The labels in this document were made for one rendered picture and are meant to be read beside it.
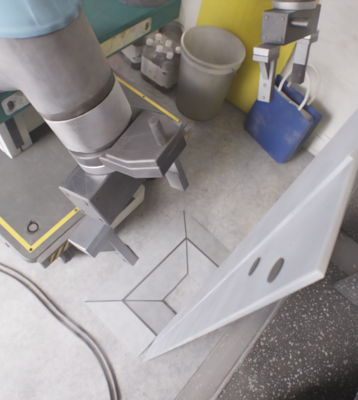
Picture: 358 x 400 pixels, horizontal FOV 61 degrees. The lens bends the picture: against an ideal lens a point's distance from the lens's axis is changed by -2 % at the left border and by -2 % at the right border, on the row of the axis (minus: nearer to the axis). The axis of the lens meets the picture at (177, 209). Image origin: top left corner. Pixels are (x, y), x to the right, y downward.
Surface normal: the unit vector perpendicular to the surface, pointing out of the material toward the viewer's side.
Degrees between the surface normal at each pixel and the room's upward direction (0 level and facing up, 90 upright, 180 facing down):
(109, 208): 67
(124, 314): 11
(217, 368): 0
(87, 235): 24
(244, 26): 87
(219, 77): 93
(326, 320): 0
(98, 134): 73
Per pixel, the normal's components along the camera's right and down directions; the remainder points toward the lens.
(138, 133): -0.26, -0.54
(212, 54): -0.22, 0.82
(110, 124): 0.70, 0.47
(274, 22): -0.69, 0.50
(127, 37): 0.77, 0.61
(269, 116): -0.88, 0.33
